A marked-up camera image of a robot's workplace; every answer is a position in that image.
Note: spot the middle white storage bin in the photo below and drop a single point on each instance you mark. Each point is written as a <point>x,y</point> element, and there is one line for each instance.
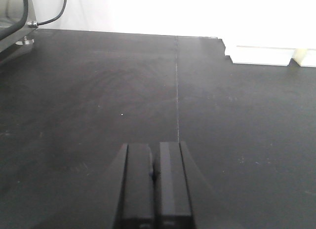
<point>305,57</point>

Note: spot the stainless steel lab machine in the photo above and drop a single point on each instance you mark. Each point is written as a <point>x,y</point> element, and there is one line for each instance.
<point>14,18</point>

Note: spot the left white storage bin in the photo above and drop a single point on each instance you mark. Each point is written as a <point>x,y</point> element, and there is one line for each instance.
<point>257,55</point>

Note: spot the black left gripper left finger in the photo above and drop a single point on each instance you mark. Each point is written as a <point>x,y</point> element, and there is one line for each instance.
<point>136,203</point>

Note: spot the white storage bin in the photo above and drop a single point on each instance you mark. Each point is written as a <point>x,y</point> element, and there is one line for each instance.
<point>257,55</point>
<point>305,57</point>

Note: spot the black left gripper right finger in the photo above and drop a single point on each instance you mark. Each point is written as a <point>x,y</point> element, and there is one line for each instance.
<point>172,200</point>

